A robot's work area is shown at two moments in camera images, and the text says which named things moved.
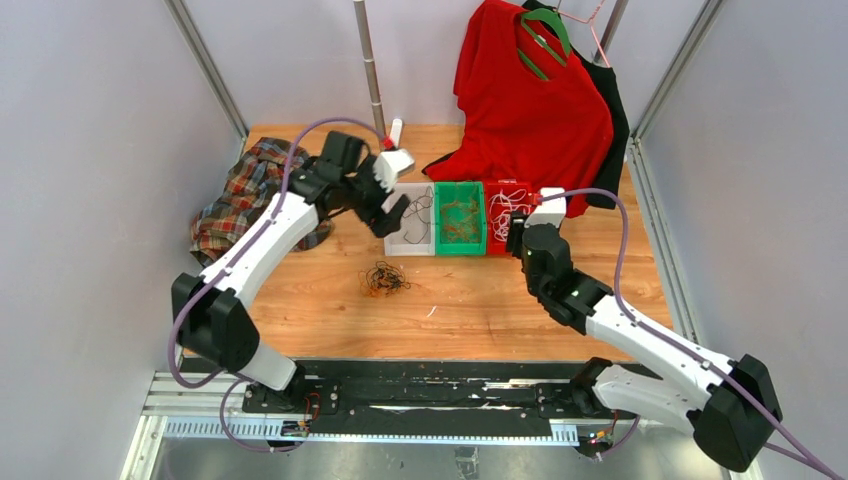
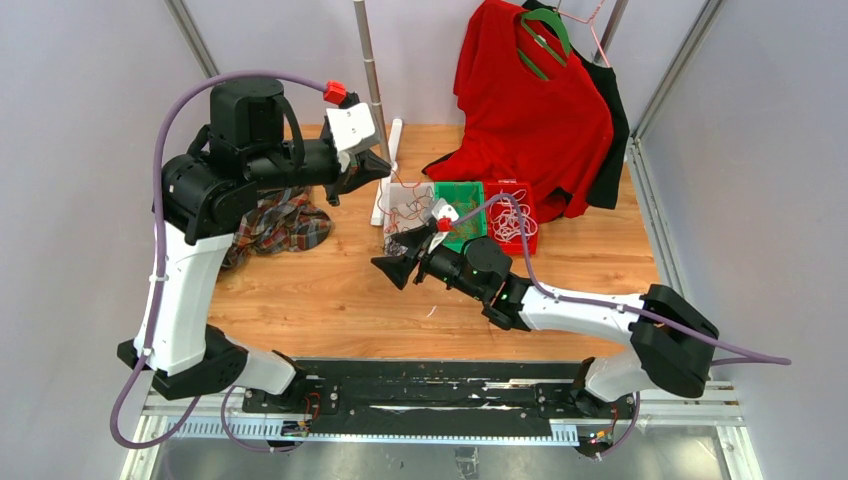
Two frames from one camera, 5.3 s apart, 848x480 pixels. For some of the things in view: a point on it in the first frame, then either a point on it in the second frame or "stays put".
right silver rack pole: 611,29 stays put
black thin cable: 417,206 stays put
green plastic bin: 459,219 stays put
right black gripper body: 515,243 → 444,265
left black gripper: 367,172 → 366,167
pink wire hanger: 589,21 stays put
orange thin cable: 382,280 → 409,187
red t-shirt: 533,112 stays put
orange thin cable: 461,220 stays put
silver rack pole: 360,8 stays put
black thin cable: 387,278 → 392,248
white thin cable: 501,208 stays put
